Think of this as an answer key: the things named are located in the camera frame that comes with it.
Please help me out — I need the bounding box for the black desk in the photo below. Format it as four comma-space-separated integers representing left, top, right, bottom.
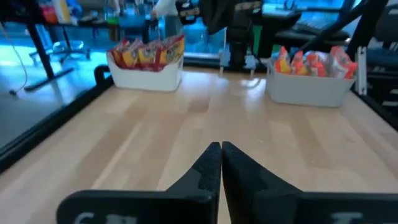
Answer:
261, 0, 354, 58

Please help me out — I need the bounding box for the person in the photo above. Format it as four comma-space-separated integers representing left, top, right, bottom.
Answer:
150, 0, 187, 40

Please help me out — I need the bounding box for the black office chair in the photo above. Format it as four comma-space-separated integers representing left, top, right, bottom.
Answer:
366, 4, 398, 85

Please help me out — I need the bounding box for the black desk leg frame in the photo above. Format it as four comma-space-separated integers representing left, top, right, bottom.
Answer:
26, 21, 75, 91

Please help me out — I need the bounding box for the orange chicken ramen packet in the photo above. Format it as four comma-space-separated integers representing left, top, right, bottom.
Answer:
273, 45, 292, 75
306, 51, 328, 78
326, 45, 359, 80
290, 50, 309, 77

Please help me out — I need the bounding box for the white upright post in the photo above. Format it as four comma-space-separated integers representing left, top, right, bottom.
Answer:
356, 46, 368, 96

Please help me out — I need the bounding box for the white mounting bracket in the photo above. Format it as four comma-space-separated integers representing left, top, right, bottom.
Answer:
243, 53, 258, 72
218, 49, 231, 68

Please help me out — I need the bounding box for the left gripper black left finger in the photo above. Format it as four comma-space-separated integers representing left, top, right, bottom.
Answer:
56, 142, 222, 224

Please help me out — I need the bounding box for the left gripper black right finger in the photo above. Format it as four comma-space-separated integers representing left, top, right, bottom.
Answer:
222, 141, 398, 224

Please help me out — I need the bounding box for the white bin with red sticker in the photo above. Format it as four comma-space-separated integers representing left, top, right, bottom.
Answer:
106, 51, 185, 93

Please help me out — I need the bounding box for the plain white plastic bin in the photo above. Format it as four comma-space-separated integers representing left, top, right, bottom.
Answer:
266, 60, 357, 109

